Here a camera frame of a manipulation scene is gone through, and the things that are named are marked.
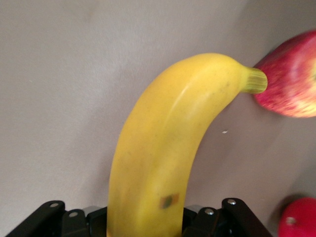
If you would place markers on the red pomegranate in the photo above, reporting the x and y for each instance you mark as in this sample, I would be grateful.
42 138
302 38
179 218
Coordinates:
301 219

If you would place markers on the yellow banana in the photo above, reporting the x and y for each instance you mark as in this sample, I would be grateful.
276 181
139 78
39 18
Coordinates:
158 148

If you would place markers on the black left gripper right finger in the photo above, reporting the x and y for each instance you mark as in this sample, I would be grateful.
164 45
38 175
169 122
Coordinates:
234 217

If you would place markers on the red yellow apple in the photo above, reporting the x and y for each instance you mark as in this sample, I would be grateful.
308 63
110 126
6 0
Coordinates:
288 84

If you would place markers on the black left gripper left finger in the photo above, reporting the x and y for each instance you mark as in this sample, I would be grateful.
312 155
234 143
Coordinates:
49 222

